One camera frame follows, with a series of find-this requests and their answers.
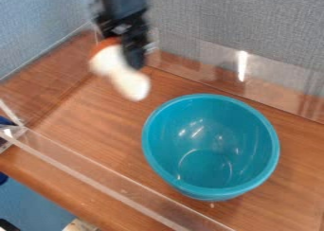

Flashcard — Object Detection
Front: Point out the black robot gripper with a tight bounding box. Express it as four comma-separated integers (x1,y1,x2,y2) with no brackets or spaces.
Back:
95,9,149,70

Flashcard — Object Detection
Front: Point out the white plush mushroom orange cap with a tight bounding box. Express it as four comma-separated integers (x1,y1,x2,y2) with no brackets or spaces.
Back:
88,37,150,101

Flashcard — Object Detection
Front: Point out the blue plastic bowl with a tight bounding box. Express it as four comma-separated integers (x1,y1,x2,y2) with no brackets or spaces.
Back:
142,94,281,202

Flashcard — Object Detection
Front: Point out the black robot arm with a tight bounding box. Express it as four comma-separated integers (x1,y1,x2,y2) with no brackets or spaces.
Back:
95,0,149,70

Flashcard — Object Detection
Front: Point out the clear acrylic left barrier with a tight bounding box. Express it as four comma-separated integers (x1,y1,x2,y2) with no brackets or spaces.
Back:
0,22,92,81

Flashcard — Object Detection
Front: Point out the clear acrylic barrier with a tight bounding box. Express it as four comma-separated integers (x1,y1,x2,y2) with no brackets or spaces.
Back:
136,30,324,124
0,99,236,231
0,22,92,81

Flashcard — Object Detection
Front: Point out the clear acrylic back barrier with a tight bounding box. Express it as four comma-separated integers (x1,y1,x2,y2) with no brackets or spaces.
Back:
136,30,324,124

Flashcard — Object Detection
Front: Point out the blue object at left edge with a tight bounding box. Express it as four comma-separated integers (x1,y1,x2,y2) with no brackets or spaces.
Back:
0,115,15,186

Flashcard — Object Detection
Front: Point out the clear acrylic front barrier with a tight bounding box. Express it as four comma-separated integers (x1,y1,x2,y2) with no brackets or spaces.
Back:
0,99,236,231

